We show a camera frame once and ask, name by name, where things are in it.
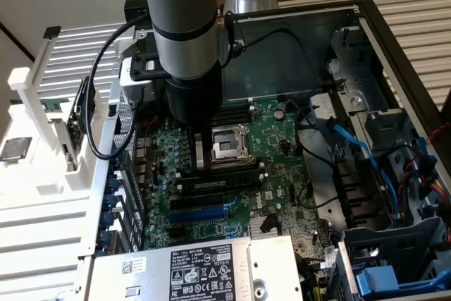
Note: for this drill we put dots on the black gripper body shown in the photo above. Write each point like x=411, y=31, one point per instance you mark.
x=194, y=103

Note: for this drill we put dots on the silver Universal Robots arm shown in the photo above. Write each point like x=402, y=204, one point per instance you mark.
x=183, y=15

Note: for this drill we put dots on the silver CPU socket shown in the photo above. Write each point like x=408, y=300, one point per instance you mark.
x=232, y=146

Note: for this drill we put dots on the long black expansion slot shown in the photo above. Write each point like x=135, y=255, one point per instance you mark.
x=197, y=202

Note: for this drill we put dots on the blue expansion slot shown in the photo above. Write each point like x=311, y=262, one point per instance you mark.
x=197, y=214

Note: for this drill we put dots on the light blue slot clip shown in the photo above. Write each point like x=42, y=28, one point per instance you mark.
x=229, y=209
x=232, y=234

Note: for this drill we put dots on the short black expansion slot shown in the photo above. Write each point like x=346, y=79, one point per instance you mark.
x=176, y=233

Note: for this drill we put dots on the round coin battery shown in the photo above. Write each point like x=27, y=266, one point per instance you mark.
x=279, y=114

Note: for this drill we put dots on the green motherboard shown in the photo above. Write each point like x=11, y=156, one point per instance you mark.
x=282, y=160

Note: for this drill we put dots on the open grey PC case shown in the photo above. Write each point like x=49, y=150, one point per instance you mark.
x=282, y=68

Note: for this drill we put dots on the silver finned heatsink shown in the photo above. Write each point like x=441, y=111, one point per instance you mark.
x=255, y=227

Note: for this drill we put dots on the white parts rack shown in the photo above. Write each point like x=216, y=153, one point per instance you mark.
x=84, y=181

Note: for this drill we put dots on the black box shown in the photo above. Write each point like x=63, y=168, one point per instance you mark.
x=135, y=6

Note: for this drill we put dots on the silver power supply unit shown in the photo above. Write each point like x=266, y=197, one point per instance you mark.
x=105, y=280

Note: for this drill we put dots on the grey metal disk bay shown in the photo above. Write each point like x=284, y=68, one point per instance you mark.
x=356, y=100

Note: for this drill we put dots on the black plastic shroud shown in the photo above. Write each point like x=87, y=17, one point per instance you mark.
x=356, y=188

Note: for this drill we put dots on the silver CPU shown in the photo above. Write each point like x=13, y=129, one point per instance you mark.
x=15, y=147

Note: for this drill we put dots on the grey drive cage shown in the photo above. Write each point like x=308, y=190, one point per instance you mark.
x=387, y=241

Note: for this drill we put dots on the blue plastic drive latch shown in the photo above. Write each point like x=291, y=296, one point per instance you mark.
x=377, y=278

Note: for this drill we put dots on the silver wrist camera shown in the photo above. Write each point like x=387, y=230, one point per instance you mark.
x=132, y=91

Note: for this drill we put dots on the graphics card with bracket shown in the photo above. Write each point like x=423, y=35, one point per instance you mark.
x=70, y=156

